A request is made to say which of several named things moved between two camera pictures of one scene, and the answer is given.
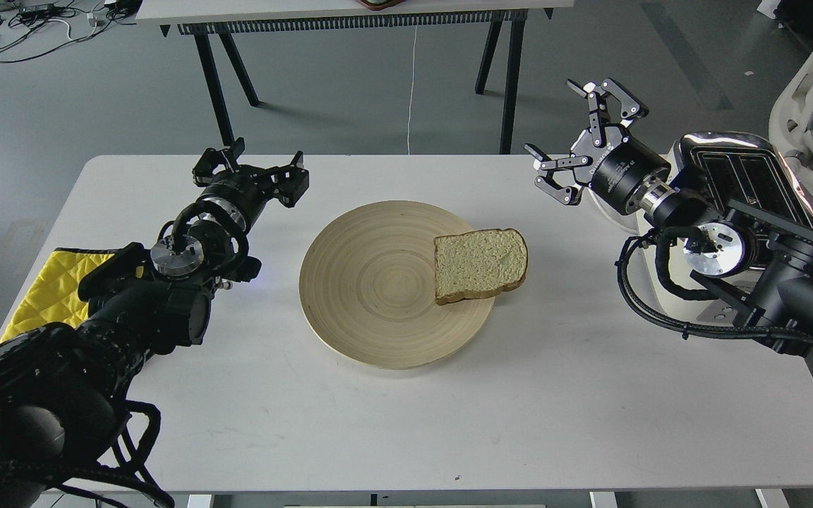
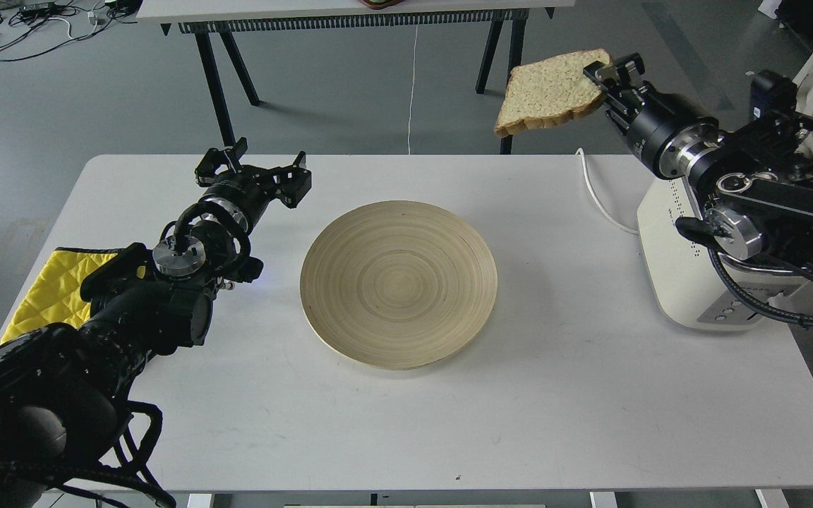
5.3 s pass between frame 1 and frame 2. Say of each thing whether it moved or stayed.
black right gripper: moved
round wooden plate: stayed
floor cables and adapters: stayed
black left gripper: stayed
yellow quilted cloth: stayed
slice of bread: moved
